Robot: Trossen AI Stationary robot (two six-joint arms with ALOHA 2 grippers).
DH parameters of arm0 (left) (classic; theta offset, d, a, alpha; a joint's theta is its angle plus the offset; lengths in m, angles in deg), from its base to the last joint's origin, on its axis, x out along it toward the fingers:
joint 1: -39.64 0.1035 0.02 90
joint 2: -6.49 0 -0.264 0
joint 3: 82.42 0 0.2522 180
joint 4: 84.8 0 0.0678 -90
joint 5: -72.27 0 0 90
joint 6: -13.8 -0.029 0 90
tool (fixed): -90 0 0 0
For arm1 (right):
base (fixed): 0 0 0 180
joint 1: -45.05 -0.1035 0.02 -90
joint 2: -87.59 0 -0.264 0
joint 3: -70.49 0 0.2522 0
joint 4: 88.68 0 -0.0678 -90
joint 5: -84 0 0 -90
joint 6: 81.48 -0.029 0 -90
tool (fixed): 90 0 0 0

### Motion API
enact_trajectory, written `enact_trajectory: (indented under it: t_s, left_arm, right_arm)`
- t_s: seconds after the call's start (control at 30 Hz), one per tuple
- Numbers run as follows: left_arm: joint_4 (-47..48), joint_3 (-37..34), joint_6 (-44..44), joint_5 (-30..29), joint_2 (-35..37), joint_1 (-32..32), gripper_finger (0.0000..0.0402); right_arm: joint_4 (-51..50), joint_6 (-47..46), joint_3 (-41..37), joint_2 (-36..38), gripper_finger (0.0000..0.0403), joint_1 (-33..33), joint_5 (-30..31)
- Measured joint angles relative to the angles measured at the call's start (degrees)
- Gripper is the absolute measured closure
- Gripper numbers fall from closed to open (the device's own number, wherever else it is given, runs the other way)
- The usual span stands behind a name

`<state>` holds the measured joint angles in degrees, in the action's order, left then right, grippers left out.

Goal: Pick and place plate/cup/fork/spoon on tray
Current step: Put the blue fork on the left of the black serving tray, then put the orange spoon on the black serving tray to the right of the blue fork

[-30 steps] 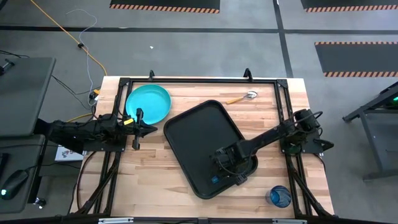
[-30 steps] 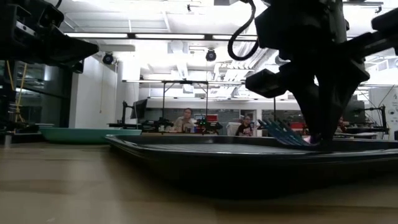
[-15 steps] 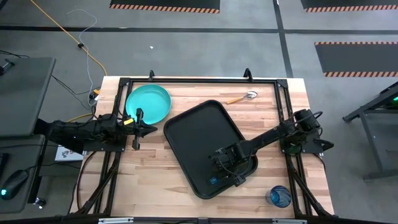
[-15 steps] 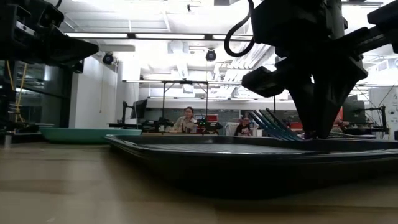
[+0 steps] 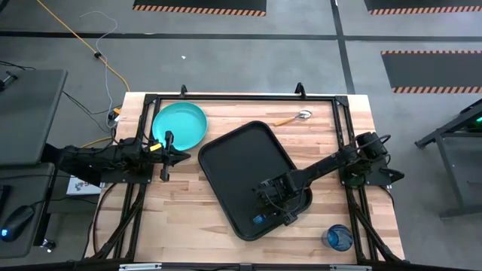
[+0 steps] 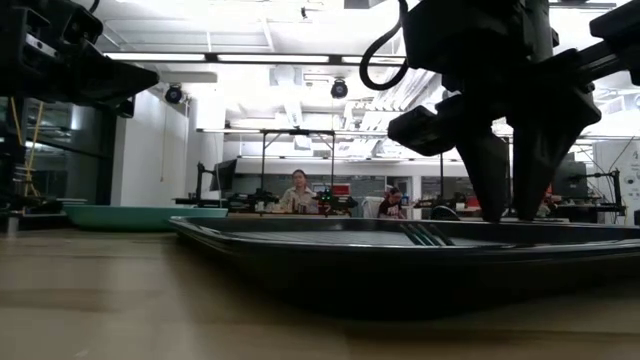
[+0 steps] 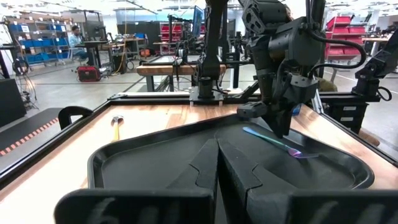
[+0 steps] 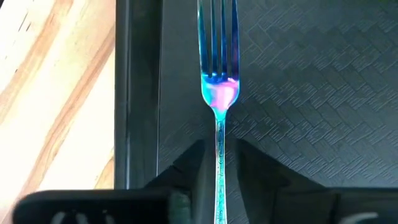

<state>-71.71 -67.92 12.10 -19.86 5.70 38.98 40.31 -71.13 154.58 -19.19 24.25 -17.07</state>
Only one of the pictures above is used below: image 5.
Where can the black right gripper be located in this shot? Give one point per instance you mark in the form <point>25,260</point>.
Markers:
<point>280,192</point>

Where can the black plastic tray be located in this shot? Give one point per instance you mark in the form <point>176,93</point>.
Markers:
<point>241,165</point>

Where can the black orange-striped floor mat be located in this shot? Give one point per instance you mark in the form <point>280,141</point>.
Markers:
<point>199,5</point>
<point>433,71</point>
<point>421,4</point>

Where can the white printed booklet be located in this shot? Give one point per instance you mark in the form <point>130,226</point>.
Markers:
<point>81,187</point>

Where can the black desk tool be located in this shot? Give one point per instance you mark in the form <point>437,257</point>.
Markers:
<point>7,80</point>

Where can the black neighbouring table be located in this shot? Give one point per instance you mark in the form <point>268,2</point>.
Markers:
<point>448,150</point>

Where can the black frame bracket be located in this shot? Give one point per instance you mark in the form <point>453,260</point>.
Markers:
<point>300,90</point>
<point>183,91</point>

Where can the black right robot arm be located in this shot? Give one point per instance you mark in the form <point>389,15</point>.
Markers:
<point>327,162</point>

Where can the silver metal bracket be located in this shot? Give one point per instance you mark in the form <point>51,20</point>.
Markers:
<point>350,268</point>
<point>140,267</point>

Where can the black aluminium table frame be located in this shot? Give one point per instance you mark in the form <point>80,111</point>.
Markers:
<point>244,98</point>

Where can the blue translucent cup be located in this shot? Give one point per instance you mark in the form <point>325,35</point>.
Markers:
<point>337,238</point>

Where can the grey desk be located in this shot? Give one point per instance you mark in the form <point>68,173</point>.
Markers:
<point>30,116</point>
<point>26,180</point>

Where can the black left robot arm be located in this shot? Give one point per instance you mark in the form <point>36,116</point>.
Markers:
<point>98,158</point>

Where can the teal plate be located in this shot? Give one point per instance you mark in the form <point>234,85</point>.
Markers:
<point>180,126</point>

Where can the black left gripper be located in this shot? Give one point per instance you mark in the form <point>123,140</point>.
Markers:
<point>165,158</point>

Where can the black computer mouse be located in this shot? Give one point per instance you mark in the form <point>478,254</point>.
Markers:
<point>15,224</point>

